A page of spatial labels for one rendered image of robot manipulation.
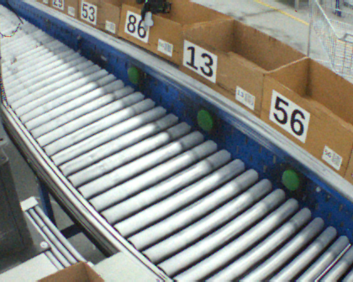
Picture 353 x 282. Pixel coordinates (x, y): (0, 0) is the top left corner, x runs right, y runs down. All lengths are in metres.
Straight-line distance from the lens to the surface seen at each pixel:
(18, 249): 1.30
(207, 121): 1.63
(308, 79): 1.73
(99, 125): 1.74
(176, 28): 1.74
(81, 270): 1.17
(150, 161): 1.58
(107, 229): 1.37
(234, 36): 1.93
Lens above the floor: 1.74
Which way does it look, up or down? 37 degrees down
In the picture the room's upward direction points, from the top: 2 degrees clockwise
